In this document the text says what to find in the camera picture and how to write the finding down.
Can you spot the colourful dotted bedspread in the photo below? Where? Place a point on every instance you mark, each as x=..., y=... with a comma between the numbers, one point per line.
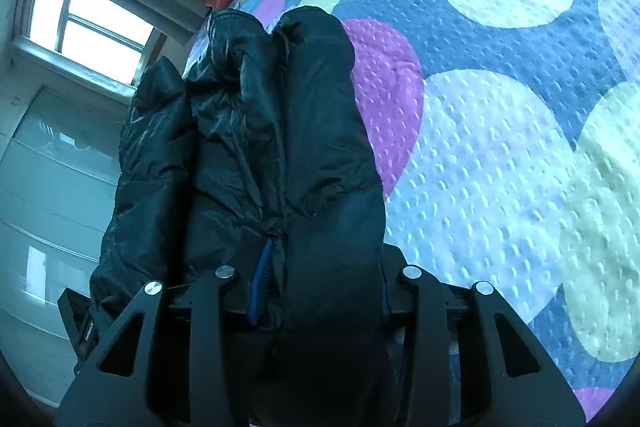
x=500, y=157

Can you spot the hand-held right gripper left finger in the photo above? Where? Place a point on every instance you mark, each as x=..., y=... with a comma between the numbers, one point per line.
x=212, y=302

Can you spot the white framed window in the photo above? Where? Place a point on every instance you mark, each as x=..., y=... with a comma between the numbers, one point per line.
x=85, y=22

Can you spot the glass door wardrobe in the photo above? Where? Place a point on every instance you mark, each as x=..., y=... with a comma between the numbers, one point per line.
x=50, y=207

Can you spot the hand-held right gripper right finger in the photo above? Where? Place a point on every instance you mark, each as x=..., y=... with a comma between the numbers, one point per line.
x=417, y=307

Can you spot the black puffer jacket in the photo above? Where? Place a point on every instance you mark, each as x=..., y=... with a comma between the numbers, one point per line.
x=280, y=147

